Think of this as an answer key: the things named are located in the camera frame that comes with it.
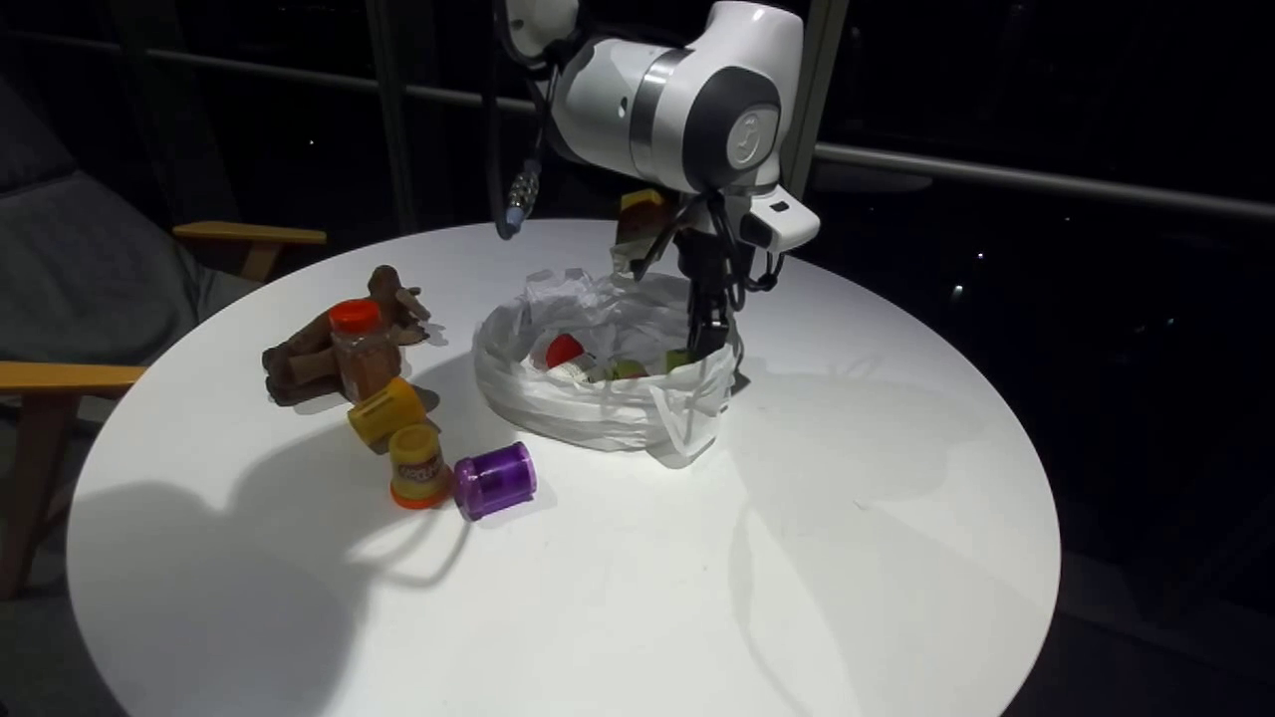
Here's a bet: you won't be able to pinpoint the wrist camera yellowish mount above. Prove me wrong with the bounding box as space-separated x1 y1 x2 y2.
609 186 677 282

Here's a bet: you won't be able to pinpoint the dark window post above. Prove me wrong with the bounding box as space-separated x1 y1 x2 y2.
363 0 426 233

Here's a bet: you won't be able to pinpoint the purple transparent container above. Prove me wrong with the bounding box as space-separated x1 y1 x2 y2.
450 439 540 528

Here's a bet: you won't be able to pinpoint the white clear plastic bowl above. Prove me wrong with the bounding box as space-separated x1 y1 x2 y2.
468 265 741 470

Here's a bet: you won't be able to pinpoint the small red round container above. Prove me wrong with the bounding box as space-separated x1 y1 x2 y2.
539 330 590 375

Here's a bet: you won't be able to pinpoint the cable with gray connector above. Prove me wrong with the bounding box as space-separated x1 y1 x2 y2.
483 23 548 243

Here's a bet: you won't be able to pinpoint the gray horizontal railing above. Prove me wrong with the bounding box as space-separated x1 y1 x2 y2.
0 20 1275 227

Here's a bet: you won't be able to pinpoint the gray armchair wooden armrests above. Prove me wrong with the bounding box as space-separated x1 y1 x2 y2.
0 77 332 603

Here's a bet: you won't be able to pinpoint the brown plush moose toy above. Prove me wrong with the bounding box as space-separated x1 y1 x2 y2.
260 265 440 412

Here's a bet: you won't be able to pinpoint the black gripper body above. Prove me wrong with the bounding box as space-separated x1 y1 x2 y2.
674 233 750 323

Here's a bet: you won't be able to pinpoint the light gray window post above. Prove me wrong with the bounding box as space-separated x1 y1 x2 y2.
757 0 856 255

